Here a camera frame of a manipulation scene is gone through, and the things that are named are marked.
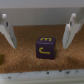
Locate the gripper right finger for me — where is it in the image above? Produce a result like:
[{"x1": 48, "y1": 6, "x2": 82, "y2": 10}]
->
[{"x1": 61, "y1": 12, "x2": 83, "y2": 50}]

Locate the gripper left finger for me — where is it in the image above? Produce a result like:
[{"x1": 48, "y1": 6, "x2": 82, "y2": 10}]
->
[{"x1": 0, "y1": 12, "x2": 18, "y2": 50}]

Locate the purple block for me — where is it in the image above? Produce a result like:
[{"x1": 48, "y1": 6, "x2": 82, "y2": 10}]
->
[{"x1": 35, "y1": 36, "x2": 57, "y2": 61}]

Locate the white cabinet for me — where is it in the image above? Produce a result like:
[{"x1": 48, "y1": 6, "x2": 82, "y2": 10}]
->
[{"x1": 0, "y1": 0, "x2": 84, "y2": 27}]

